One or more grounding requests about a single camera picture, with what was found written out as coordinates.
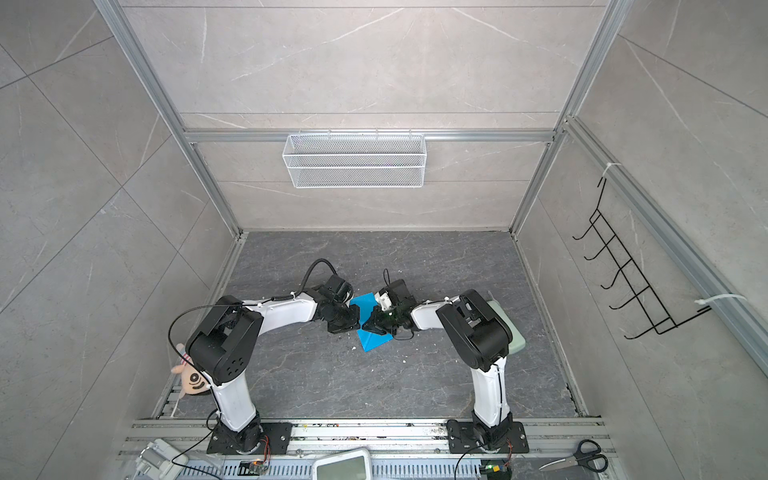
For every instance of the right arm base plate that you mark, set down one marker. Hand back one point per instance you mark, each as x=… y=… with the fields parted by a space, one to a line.
x=476 y=437

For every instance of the white display device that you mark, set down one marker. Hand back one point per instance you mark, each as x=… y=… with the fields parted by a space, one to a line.
x=349 y=465

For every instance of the small green circuit board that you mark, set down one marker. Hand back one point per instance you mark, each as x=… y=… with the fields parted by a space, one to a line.
x=495 y=471

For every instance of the blue square paper sheet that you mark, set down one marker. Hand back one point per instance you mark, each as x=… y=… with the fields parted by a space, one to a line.
x=369 y=341

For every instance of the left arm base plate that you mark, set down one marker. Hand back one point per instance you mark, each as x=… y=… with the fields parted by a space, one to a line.
x=253 y=440

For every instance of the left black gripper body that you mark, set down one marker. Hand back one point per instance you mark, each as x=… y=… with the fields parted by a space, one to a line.
x=345 y=318

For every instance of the small orange circuit board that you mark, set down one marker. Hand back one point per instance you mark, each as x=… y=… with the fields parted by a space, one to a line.
x=253 y=468

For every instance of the black handled scissors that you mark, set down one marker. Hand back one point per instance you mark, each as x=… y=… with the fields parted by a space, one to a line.
x=588 y=455

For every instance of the plush doll toy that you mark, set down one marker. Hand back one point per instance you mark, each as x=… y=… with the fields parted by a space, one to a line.
x=192 y=382

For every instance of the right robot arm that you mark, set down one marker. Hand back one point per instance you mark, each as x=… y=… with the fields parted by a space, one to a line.
x=480 y=335

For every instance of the white clamp device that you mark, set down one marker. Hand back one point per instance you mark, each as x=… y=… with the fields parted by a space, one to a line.
x=160 y=461

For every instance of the black wire hook rack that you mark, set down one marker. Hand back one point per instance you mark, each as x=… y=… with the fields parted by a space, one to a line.
x=626 y=269

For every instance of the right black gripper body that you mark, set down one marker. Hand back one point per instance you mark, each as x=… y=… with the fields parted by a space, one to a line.
x=387 y=321

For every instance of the white wire mesh basket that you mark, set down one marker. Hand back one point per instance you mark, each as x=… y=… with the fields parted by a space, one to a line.
x=360 y=160

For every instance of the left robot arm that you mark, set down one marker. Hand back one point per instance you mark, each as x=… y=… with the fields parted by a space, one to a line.
x=223 y=344

